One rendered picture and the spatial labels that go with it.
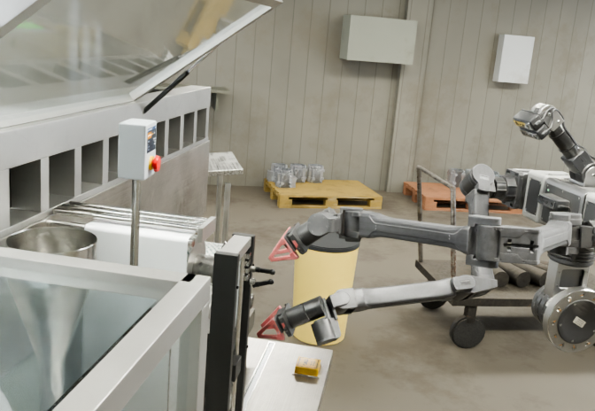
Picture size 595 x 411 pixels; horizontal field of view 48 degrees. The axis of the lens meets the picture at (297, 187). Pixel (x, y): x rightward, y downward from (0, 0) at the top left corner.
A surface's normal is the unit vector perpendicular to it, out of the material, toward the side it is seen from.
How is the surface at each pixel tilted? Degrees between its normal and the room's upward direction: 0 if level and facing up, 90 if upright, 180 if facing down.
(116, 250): 90
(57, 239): 90
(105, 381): 0
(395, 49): 90
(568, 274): 90
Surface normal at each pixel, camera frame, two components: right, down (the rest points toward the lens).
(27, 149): 0.98, 0.11
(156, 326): 0.08, -0.97
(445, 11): 0.21, 0.24
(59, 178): -0.17, 0.21
